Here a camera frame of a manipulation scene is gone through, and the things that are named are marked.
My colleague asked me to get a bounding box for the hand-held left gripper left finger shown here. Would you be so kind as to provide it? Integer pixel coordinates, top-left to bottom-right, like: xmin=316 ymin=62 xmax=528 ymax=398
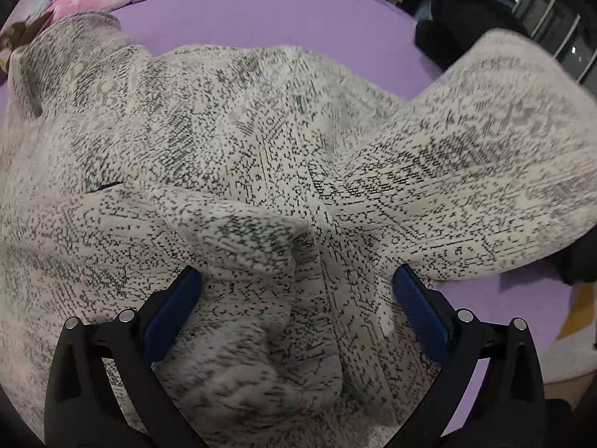
xmin=43 ymin=265 xmax=208 ymax=448

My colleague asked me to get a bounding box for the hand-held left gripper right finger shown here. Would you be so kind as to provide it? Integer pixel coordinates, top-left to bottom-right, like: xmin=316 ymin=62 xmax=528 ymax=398
xmin=385 ymin=264 xmax=546 ymax=448

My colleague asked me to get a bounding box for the white grey knit sweater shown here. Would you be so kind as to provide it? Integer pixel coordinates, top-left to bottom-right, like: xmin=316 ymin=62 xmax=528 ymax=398
xmin=0 ymin=12 xmax=597 ymax=448

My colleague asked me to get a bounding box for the black cloth pile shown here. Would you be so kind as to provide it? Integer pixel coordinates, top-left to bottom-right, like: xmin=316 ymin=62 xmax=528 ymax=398
xmin=415 ymin=0 xmax=532 ymax=73

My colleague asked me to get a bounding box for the purple bed sheet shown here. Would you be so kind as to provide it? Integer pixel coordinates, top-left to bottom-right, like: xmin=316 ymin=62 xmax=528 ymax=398
xmin=0 ymin=0 xmax=588 ymax=439

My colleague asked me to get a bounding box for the brown cartoon cushion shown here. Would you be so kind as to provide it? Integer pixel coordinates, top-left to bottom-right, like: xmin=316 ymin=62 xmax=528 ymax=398
xmin=0 ymin=9 xmax=57 ymax=80

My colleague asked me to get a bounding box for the metal bed frame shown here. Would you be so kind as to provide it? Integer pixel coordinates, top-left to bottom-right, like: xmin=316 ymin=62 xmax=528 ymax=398
xmin=508 ymin=0 xmax=597 ymax=85

